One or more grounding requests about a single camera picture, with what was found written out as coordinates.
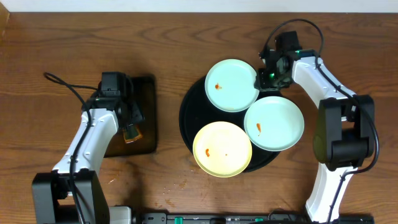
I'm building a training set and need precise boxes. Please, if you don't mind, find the black rectangular tray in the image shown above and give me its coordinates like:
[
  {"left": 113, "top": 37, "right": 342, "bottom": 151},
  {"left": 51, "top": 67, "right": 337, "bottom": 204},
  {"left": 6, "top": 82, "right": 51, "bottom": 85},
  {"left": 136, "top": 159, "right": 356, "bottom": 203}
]
[{"left": 105, "top": 74, "right": 158, "bottom": 157}]

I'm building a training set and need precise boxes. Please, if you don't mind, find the light blue plate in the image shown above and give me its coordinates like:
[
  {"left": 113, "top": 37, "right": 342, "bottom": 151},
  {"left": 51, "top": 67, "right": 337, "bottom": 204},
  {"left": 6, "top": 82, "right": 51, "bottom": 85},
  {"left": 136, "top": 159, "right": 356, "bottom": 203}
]
[
  {"left": 205, "top": 59, "right": 259, "bottom": 113},
  {"left": 244, "top": 96, "right": 305, "bottom": 152}
]

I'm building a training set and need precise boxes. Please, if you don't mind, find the light blue plate top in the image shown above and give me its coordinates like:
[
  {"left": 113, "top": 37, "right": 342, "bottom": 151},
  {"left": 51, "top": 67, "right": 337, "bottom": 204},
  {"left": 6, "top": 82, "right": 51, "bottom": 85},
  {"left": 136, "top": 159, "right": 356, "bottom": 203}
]
[{"left": 205, "top": 59, "right": 259, "bottom": 113}]

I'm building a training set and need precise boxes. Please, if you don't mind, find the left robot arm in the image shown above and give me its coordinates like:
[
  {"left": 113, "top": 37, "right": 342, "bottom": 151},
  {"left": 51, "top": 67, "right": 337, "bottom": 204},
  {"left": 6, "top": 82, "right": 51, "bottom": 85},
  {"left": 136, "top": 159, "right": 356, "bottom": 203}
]
[{"left": 32, "top": 72, "right": 143, "bottom": 223}]

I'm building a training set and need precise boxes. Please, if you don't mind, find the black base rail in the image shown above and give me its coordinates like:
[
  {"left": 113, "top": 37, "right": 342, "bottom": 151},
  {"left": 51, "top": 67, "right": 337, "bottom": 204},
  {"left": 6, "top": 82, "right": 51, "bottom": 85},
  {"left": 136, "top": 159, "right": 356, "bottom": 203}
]
[{"left": 136, "top": 212, "right": 375, "bottom": 224}]

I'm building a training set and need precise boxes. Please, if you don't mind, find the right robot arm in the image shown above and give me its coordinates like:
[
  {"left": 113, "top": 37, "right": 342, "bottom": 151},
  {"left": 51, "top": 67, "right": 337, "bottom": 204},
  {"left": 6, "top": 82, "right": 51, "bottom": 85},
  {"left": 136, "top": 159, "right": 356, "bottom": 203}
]
[{"left": 256, "top": 48, "right": 379, "bottom": 223}]

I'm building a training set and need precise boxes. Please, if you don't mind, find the yellow plate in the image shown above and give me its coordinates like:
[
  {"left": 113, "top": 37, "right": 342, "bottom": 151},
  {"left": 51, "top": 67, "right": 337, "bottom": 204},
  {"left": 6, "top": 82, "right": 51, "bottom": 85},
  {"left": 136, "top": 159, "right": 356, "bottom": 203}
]
[{"left": 193, "top": 121, "right": 252, "bottom": 178}]

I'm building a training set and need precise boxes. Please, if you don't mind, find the orange green sponge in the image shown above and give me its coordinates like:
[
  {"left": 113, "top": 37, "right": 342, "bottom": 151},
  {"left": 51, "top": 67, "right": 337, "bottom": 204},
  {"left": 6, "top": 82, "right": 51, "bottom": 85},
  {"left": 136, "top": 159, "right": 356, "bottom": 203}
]
[{"left": 123, "top": 125, "right": 143, "bottom": 144}]

